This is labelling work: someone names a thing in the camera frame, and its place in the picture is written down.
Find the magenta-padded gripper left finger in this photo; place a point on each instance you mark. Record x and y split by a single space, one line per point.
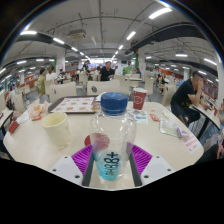
68 168

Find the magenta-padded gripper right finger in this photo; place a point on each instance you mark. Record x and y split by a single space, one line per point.
155 168

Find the clear blue-capped water bottle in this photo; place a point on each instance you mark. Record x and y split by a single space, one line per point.
112 131

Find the flat round red coaster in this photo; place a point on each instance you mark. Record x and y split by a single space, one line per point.
87 141

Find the cream plastic cup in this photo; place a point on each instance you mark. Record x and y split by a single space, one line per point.
56 128

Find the clear plastic bag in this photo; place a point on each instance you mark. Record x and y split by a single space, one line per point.
171 129

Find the red sauce packet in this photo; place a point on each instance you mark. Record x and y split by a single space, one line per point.
154 117
36 118

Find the dark food tray with liner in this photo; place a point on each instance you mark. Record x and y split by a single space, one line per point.
73 105

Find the crumpled food wrapper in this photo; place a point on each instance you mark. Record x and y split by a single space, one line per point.
37 108

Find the white paper napkin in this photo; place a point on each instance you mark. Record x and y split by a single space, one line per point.
23 117

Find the small red box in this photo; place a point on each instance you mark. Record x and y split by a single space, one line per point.
13 127

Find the red paper cup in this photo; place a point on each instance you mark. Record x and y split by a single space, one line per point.
139 99

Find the person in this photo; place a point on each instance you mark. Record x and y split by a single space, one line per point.
12 95
185 96
106 73
127 70
51 76
41 83

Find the ceiling air conditioner unit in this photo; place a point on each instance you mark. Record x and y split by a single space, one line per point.
77 34

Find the ceiling lights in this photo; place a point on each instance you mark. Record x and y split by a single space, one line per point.
160 12

